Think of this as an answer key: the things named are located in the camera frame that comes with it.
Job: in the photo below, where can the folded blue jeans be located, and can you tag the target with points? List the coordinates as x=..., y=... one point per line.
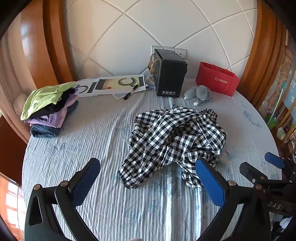
x=44, y=132

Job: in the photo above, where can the black cardboard box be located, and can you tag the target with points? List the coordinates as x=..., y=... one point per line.
x=170, y=76

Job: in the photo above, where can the grey notebook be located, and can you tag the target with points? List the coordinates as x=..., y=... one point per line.
x=118, y=96

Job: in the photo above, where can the lime green folded garment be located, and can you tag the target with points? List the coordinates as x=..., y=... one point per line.
x=44, y=97

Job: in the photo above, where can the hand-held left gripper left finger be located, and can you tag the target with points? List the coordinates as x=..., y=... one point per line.
x=85, y=180

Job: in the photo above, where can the white padded headboard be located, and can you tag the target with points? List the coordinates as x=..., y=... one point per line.
x=138, y=34

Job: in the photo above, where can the black folded garment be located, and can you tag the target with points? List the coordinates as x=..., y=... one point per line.
x=47, y=112

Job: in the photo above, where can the printed paper poster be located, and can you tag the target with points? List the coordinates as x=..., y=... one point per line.
x=111, y=84

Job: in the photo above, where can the grey plush toy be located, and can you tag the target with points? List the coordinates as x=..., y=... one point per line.
x=198, y=92

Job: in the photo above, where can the tissue pack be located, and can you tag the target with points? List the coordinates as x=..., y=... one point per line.
x=281, y=133

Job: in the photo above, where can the red paper gift bag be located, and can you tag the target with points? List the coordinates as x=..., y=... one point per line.
x=217, y=78

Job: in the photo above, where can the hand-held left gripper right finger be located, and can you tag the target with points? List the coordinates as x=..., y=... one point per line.
x=210, y=183

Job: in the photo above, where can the black marker pen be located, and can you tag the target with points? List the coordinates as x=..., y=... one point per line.
x=130, y=92

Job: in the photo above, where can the beige patterned curtain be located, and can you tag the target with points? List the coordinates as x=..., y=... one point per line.
x=275, y=76

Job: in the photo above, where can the purple folded garment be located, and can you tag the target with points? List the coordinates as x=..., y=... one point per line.
x=55, y=121

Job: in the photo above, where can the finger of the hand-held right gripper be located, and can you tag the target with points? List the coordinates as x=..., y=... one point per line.
x=247, y=170
x=274, y=160

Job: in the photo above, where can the wooden display cabinet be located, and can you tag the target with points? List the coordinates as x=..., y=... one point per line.
x=289, y=109

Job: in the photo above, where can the black white checked garment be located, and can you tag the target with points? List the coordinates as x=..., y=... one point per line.
x=166, y=139

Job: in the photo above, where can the wooden headboard frame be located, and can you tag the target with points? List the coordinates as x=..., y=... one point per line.
x=57, y=46

